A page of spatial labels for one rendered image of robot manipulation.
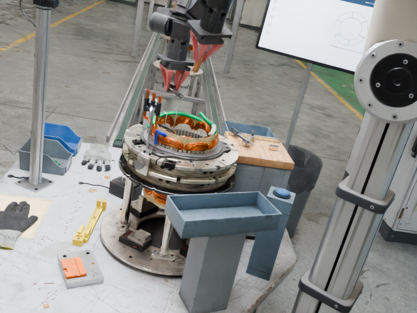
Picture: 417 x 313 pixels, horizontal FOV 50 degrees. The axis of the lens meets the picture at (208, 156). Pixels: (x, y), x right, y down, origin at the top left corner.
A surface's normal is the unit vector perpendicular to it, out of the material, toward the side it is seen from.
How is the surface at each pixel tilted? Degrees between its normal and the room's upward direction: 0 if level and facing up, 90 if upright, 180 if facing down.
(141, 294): 0
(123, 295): 0
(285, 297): 0
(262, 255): 90
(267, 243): 90
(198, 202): 90
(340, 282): 90
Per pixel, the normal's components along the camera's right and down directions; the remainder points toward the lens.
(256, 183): 0.10, 0.41
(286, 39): -0.38, 0.17
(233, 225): 0.41, 0.43
